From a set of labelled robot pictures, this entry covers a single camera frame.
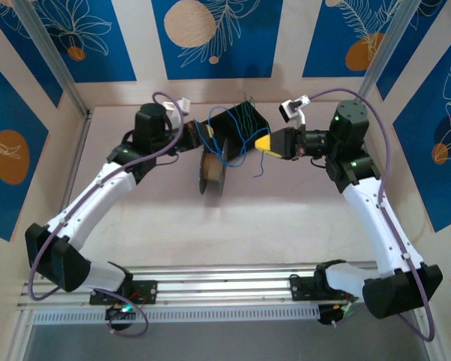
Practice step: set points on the black spool with cardboard core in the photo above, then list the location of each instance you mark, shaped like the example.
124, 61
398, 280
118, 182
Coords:
212, 169

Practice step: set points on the black two-compartment bin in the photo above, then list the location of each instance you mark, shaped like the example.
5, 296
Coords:
220, 124

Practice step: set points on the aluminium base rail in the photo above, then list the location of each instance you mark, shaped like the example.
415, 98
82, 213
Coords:
225, 286

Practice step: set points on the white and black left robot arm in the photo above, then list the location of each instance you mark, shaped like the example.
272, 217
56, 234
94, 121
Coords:
90, 203

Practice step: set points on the aluminium table edge rail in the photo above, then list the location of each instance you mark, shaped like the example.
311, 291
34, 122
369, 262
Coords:
75, 158

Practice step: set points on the aluminium frame post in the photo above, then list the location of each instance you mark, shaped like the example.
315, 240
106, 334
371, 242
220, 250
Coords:
384, 56
54, 56

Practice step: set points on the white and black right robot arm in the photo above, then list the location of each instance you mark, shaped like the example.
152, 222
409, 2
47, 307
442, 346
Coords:
376, 218

